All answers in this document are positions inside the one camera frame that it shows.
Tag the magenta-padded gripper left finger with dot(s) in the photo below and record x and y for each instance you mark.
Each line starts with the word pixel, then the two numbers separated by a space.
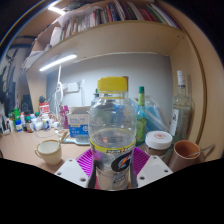
pixel 85 160

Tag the blue plastic bag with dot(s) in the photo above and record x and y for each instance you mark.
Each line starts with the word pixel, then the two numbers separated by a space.
pixel 155 115

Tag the beige spoon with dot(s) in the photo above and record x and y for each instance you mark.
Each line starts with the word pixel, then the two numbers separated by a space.
pixel 63 137

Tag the white wall power socket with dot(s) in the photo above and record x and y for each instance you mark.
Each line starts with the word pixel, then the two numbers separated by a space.
pixel 72 87

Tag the white bottle with blue cap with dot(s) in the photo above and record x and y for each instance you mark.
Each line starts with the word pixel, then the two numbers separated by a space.
pixel 18 126

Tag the pink packet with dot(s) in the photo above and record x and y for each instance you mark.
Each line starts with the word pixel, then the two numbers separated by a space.
pixel 64 116

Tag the white-lidded brown jar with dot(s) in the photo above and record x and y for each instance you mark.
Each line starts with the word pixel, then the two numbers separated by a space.
pixel 158 141

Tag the white and blue box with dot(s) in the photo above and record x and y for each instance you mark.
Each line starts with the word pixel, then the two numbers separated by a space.
pixel 78 121

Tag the white desk lamp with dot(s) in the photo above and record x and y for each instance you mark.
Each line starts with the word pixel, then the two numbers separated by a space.
pixel 58 62

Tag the hanging dark clothes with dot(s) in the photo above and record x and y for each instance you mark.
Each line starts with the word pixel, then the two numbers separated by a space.
pixel 8 83

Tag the green glass bottle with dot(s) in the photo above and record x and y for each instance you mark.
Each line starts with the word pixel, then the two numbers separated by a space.
pixel 141 120

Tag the wooden shelf unit with books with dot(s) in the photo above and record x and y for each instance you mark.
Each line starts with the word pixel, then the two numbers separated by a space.
pixel 113 36

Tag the cream cup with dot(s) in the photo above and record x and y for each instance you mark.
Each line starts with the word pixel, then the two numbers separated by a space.
pixel 50 153

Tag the brown mug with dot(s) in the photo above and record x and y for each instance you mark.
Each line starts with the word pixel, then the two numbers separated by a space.
pixel 183 156

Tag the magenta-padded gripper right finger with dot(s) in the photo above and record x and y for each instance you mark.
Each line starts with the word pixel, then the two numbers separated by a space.
pixel 141 160

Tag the clear yellow-capped drink bottle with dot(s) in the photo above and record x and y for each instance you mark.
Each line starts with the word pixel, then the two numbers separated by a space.
pixel 112 133

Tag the green plastic container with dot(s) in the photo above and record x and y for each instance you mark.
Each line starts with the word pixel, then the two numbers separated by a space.
pixel 16 114

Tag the red and white canister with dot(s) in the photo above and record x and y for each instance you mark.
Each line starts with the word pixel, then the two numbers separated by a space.
pixel 44 108

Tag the blue-grey flat plate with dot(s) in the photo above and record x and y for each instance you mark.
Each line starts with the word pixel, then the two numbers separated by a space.
pixel 75 140

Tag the tall clear glass bottle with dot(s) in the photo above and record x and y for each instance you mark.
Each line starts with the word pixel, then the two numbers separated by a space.
pixel 181 113

